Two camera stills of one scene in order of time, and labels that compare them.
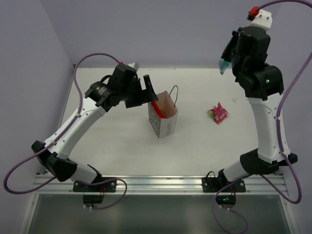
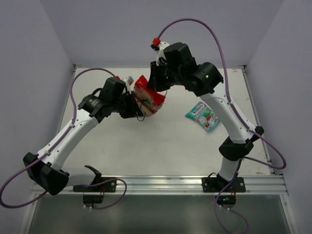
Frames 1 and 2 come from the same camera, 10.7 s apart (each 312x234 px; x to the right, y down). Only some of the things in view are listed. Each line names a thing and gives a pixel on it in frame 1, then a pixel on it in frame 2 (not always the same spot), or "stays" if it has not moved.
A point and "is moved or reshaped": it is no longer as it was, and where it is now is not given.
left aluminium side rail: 42,170 stays
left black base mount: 108,186 stays
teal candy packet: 223,65 → 204,115
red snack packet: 160,114 is moved or reshaped
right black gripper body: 229,52 → 156,76
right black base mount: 226,198 stays
